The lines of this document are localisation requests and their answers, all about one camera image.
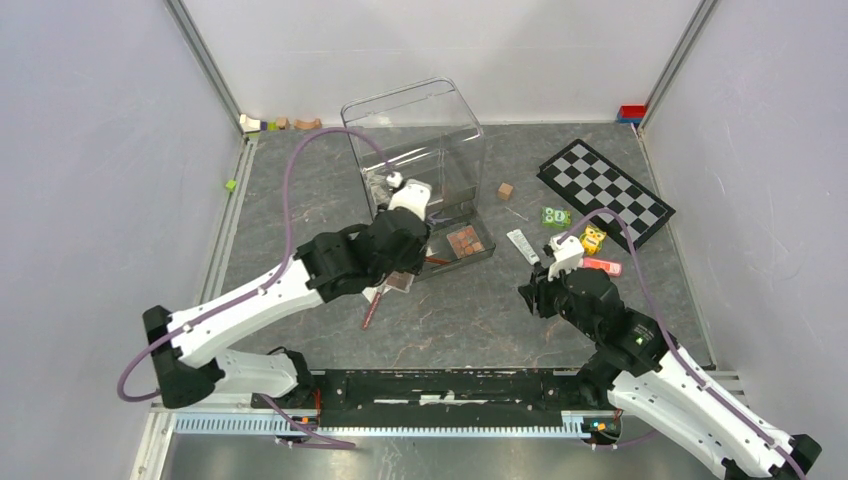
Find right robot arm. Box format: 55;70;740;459
518;268;822;479

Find yellow owl card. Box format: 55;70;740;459
579;224;607;256

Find green owl card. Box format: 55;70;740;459
541;207;571;228

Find red lip gloss tube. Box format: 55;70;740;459
361;291;383;330

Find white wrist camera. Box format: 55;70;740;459
547;232;585;281
386;172;432;221

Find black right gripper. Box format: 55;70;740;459
516;256;600;341

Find wooden cube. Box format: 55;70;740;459
496;182;514;201

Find red blue blocks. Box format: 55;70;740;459
616;104;647;124

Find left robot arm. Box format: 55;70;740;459
142;206;430;409

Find clear acrylic drawer organizer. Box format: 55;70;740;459
340;77;496;279

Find small wooden toy blocks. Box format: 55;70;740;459
238;113;323;134

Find black white checkerboard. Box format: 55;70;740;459
537;139;676;249

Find brown eyeshadow palette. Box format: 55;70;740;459
385;272;415;293

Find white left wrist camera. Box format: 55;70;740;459
386;172;432;221

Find pink spray bottle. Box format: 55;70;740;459
580;257;623;277

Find aluminium frame rail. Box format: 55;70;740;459
164;0;244;135

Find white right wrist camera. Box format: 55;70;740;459
547;232;585;281

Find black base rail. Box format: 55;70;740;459
274;368;622;430

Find purple eyelash curler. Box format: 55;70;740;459
427;212;452;225

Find eyebrow stencil card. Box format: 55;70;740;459
362;284;386;302

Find orange blush palette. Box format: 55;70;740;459
446;225;485;259

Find white cosmetic tube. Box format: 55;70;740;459
506;229;541;265

